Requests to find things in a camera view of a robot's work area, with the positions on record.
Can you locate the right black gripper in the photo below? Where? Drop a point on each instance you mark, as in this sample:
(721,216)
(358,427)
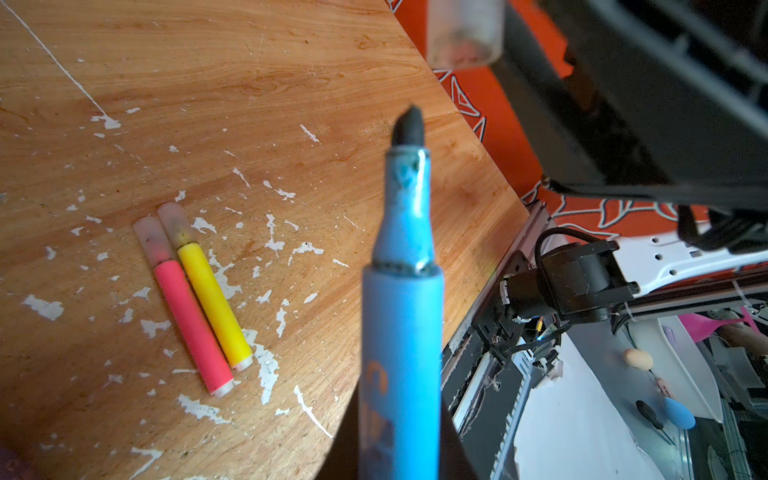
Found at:
(667,100)

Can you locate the blue marker pen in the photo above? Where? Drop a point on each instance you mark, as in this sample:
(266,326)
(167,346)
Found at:
(402,320)

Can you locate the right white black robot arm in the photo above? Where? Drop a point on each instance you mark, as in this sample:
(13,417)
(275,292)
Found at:
(583,280)

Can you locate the pink marker pen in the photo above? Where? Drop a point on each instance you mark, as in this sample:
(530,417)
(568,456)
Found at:
(192,324)

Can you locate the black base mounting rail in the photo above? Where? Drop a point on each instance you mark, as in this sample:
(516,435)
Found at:
(485,386)

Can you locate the clear pen cap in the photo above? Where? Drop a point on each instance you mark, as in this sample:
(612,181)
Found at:
(464,34)

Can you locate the yellow marker pen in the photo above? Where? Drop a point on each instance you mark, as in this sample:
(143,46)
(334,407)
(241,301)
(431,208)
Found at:
(210,295)

